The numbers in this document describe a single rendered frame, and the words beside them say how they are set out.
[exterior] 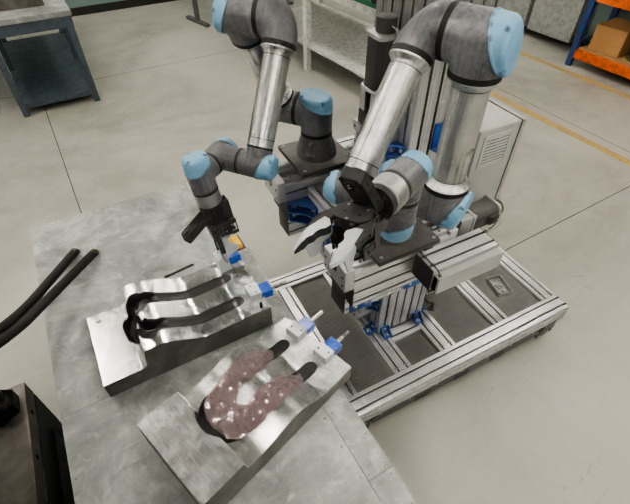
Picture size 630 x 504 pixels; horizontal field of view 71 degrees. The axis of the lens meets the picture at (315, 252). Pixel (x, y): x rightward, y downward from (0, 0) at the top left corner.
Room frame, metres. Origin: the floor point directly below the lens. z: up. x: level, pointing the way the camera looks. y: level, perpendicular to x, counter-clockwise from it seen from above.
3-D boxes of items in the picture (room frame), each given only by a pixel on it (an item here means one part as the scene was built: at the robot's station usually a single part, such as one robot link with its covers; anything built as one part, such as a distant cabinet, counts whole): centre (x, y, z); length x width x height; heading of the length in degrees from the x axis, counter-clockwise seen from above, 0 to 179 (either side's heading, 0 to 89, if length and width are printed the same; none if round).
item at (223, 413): (0.56, 0.17, 0.90); 0.26 x 0.18 x 0.08; 137
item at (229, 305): (0.82, 0.40, 0.92); 0.35 x 0.16 x 0.09; 120
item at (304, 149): (1.46, 0.00, 1.09); 0.15 x 0.15 x 0.10
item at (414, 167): (0.73, -0.18, 1.43); 0.11 x 0.08 x 0.09; 143
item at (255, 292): (0.90, 0.15, 0.89); 0.13 x 0.05 x 0.05; 119
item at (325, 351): (0.72, -0.06, 0.85); 0.13 x 0.05 x 0.05; 137
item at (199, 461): (0.55, 0.16, 0.85); 0.50 x 0.26 x 0.11; 137
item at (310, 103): (1.47, 0.00, 1.20); 0.13 x 0.12 x 0.14; 68
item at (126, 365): (0.82, 0.41, 0.87); 0.50 x 0.26 x 0.14; 120
